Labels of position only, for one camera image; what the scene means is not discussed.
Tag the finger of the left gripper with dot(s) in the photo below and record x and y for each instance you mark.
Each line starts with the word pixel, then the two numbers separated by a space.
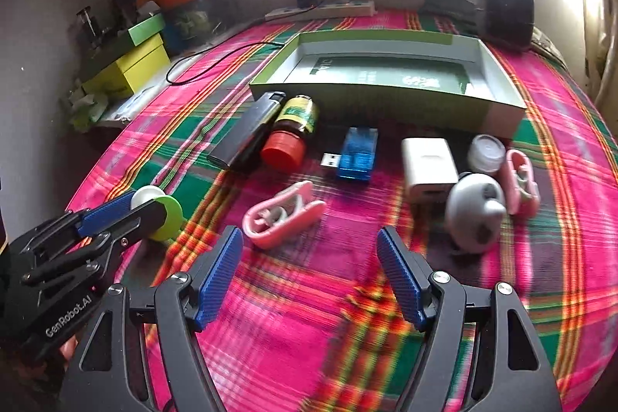
pixel 125 233
pixel 99 219

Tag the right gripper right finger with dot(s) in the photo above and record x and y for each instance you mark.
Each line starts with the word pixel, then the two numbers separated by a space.
pixel 509 369

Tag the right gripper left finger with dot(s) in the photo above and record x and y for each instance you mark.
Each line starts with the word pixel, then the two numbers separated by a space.
pixel 110 370

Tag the white green thread spool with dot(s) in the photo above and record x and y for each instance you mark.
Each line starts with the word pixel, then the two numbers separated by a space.
pixel 166 210

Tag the black battery charger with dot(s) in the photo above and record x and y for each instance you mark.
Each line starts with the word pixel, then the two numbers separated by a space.
pixel 238 144

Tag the pink cable winder clip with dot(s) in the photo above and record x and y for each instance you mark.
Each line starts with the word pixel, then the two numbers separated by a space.
pixel 273 222

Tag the red cap medicine bottle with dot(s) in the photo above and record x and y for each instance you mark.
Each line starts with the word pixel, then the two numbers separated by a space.
pixel 286 145

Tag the grey panda face ball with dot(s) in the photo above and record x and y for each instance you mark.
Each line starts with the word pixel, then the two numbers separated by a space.
pixel 474 213

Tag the white power adapter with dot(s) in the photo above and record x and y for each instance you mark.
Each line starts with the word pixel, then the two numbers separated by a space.
pixel 429 170

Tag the small white round jar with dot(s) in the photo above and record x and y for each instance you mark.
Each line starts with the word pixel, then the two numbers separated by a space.
pixel 486 154

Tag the left hand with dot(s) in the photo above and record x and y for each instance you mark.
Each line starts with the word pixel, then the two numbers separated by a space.
pixel 68 348

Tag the yellow box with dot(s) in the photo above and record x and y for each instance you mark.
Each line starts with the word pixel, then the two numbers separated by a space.
pixel 130 73

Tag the green box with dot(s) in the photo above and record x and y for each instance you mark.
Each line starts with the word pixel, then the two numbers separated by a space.
pixel 117 47

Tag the pink plaid tablecloth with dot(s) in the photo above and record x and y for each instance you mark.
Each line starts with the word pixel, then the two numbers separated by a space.
pixel 314 326

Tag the blue usb device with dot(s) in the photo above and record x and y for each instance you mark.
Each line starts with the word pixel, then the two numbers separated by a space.
pixel 355 161

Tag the green white cardboard tray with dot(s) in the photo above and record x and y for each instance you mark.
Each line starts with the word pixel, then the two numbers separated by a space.
pixel 412 77

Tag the white power strip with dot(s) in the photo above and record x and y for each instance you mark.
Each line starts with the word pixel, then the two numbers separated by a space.
pixel 324 12

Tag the grey black space heater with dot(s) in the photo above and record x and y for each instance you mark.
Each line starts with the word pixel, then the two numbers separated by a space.
pixel 507 23

